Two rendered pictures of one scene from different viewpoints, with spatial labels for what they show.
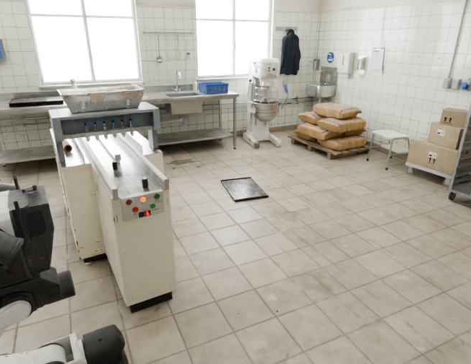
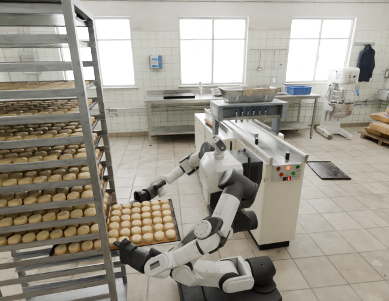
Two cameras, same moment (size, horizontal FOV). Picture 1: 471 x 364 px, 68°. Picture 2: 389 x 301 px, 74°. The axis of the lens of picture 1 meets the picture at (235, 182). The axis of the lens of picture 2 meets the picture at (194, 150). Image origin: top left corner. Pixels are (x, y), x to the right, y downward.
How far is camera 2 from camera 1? 0.62 m
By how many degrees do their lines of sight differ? 18
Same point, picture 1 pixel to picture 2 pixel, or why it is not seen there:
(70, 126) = (226, 111)
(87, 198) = not seen: hidden behind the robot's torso
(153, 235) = (287, 196)
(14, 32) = (170, 51)
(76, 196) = not seen: hidden behind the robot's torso
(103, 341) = (264, 267)
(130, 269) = (266, 218)
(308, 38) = (383, 51)
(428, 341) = not seen: outside the picture
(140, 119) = (271, 110)
